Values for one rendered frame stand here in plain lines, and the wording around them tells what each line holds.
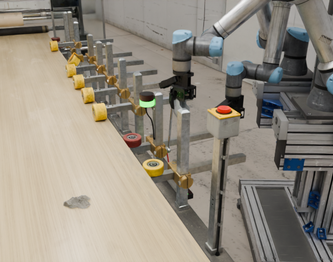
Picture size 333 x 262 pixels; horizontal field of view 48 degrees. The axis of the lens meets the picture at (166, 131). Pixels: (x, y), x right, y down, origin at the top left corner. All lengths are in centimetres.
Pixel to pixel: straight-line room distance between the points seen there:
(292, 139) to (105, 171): 80
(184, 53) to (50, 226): 78
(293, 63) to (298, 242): 97
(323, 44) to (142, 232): 90
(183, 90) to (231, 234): 128
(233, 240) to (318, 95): 117
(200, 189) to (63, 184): 168
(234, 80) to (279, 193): 107
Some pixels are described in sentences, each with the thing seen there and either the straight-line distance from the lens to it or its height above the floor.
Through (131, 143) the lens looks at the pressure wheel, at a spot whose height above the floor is 89.
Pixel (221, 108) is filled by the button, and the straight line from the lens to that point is 107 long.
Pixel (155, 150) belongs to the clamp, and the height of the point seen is 85.
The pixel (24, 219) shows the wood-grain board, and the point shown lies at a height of 90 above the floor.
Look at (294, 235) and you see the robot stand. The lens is 227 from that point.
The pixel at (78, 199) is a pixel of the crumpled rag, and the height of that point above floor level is 92.
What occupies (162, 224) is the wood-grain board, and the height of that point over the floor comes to 90.
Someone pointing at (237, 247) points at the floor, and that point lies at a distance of 243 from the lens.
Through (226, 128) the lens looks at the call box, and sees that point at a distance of 106.
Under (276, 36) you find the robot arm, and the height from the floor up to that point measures 130.
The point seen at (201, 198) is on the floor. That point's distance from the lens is 279.
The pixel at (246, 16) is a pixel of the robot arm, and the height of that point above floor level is 140.
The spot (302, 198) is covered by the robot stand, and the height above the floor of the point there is 42.
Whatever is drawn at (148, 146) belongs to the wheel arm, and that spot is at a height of 85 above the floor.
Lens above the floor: 163
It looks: 26 degrees down
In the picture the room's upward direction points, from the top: straight up
